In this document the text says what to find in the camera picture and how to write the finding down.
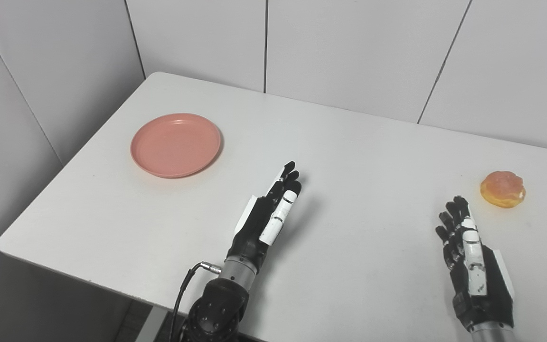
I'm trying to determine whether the cream puff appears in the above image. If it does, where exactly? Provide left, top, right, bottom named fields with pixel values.
left=480, top=171, right=527, bottom=209

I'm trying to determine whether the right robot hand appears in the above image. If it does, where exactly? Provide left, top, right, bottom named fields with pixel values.
left=435, top=195, right=515, bottom=332

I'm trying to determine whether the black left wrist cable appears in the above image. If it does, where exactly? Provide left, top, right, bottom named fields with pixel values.
left=169, top=261, right=222, bottom=342

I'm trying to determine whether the pink plate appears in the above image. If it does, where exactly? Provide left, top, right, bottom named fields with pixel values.
left=130, top=113, right=222, bottom=179

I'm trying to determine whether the white table leg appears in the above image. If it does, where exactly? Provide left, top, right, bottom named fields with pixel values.
left=135, top=305, right=170, bottom=342

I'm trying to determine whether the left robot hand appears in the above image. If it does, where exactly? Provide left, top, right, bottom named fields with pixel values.
left=226, top=161, right=302, bottom=273

